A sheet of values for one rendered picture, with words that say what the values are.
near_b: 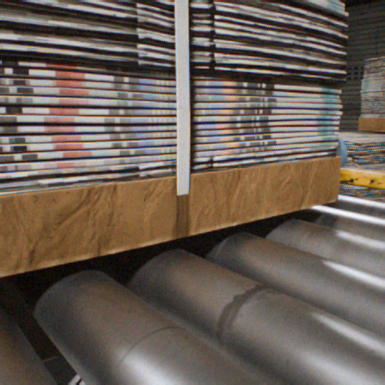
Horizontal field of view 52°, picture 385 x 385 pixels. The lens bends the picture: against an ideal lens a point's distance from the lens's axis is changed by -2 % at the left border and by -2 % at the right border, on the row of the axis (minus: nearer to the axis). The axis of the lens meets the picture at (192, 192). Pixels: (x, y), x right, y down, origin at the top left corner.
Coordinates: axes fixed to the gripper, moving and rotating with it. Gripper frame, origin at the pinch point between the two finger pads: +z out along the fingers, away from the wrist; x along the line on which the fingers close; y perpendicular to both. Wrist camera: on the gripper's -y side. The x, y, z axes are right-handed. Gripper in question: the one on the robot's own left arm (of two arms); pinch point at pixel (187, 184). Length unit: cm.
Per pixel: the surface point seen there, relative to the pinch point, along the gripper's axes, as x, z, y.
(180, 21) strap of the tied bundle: 23.6, 18.3, 15.6
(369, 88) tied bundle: -25, -93, 18
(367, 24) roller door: -390, -729, 179
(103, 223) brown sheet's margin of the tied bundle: 23.7, 24.0, 3.6
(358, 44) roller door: -406, -729, 144
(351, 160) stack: -6, -53, -1
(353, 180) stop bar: 17.4, -13.7, 1.4
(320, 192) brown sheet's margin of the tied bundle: 23.6, 2.5, 2.9
